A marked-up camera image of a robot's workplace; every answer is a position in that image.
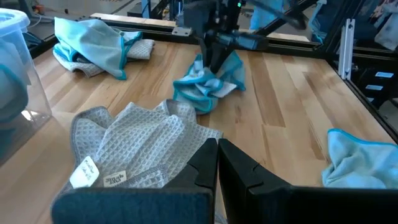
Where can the grey waffle microfiber towel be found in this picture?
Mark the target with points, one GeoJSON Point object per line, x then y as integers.
{"type": "Point", "coordinates": [141, 49]}

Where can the clear plastic bin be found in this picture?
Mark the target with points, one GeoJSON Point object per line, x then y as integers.
{"type": "Point", "coordinates": [37, 102]}

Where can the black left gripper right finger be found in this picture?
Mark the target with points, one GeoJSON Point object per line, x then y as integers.
{"type": "Point", "coordinates": [280, 205]}

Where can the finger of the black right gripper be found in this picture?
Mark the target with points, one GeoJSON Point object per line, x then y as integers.
{"type": "Point", "coordinates": [224, 54]}
{"type": "Point", "coordinates": [211, 54]}

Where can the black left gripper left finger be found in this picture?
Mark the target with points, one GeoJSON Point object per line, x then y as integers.
{"type": "Point", "coordinates": [174, 202]}

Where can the silver mounting plate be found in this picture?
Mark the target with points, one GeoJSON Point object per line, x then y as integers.
{"type": "Point", "coordinates": [182, 31]}

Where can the black aluminium extrusion frame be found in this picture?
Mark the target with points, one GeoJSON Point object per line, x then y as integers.
{"type": "Point", "coordinates": [298, 49]}

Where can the silver aluminium bracket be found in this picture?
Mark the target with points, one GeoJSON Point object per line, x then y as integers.
{"type": "Point", "coordinates": [346, 46]}

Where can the grey towel with white tag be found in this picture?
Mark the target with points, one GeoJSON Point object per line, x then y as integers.
{"type": "Point", "coordinates": [140, 137]}

